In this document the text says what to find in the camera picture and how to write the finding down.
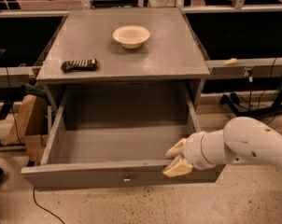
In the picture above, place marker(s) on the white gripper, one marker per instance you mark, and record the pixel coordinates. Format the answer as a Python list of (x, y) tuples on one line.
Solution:
[(193, 149)]

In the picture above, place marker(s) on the grey top drawer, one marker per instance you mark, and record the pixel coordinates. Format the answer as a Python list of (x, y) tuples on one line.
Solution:
[(117, 136)]

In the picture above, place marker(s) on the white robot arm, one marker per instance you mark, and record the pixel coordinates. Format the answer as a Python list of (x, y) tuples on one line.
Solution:
[(242, 141)]

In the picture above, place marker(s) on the grey drawer cabinet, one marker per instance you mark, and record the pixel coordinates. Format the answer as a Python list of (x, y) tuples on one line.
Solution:
[(124, 63)]

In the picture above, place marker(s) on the black table leg base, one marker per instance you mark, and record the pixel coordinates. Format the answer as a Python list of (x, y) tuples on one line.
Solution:
[(259, 113)]

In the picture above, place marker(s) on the small yellow foam piece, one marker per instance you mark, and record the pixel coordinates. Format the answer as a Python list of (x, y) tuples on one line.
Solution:
[(230, 61)]

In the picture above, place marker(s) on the white bowl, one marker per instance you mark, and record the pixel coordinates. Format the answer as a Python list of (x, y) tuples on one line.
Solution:
[(131, 36)]

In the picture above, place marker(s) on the dark striped snack bar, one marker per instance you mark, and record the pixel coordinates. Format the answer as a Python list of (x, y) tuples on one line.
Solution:
[(79, 65)]

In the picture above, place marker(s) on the green clamp handle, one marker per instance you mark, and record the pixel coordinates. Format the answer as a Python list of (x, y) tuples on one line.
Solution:
[(33, 90)]

